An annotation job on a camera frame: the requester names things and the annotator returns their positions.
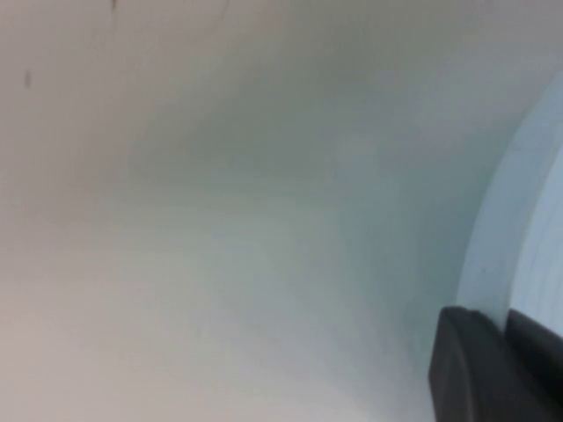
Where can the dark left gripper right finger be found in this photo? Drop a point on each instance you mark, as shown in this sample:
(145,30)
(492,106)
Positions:
(538,356)

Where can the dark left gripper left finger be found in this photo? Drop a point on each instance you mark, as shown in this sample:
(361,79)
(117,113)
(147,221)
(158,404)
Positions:
(470,373)

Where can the light blue round plate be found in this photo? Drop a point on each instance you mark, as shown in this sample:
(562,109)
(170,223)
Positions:
(497,242)

